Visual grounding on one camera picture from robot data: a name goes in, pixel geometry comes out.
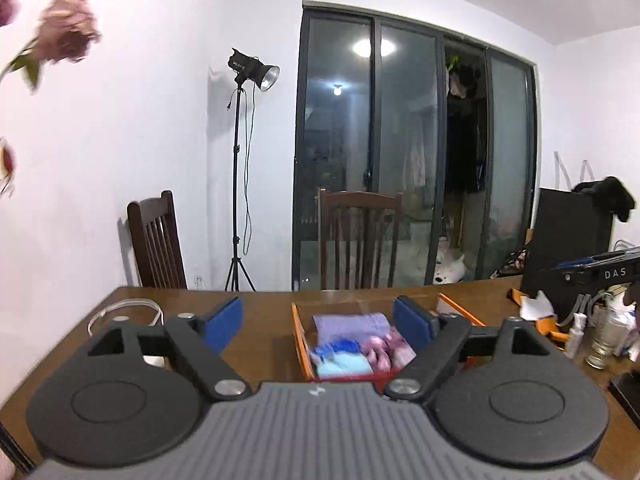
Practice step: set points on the pink cloth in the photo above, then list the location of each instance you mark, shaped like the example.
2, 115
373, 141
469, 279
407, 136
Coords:
377, 352

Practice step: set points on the orange and white cloth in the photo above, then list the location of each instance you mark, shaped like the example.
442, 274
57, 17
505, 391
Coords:
537, 305

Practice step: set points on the dark wooden chair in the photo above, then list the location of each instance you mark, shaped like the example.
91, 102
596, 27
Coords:
360, 210
155, 240

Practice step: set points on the patterned cloth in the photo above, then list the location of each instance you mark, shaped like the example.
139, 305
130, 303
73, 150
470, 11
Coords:
515, 262

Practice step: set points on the lavender cloth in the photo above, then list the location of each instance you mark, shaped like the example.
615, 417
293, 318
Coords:
350, 327

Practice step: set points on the pink plush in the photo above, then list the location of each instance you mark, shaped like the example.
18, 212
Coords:
402, 350

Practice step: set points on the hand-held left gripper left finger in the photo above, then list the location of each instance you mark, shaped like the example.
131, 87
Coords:
225, 322

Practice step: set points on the white tissue pack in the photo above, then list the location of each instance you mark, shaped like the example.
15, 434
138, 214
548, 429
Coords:
629, 332

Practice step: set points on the black box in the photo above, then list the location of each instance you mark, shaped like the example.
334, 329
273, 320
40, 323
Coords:
570, 240

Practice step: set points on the pink artificial flowers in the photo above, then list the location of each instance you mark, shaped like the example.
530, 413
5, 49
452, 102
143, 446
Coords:
65, 30

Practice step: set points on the black studio light on stand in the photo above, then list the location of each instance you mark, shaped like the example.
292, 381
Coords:
245, 65

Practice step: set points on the blue and white cloth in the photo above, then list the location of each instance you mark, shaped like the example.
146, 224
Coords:
345, 364

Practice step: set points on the blue packet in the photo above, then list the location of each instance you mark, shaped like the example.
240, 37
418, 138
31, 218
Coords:
337, 347

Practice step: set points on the clear glass cup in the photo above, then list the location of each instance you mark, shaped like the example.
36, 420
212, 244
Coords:
602, 342

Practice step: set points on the black cloth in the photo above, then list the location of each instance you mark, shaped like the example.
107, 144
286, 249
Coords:
607, 195

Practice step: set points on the sliding glass door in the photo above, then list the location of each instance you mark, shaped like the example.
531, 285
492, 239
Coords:
340, 135

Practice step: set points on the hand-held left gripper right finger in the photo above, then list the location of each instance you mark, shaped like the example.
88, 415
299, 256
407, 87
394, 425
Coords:
415, 325

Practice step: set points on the pink hanging garment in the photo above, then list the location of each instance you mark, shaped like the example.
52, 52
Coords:
457, 85

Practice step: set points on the black phone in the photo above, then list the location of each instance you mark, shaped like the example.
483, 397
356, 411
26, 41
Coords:
627, 392

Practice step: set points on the orange red cardboard box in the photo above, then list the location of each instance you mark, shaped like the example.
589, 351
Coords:
299, 340

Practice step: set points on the person's right hand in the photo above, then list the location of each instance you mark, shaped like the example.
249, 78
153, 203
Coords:
632, 296

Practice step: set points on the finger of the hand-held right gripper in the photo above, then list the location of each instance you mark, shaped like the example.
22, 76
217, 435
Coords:
575, 263
567, 276

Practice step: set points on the white spray bottle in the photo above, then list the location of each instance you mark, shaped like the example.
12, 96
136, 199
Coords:
576, 335

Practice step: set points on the white dog plush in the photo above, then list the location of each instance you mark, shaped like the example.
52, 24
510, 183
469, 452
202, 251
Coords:
450, 267

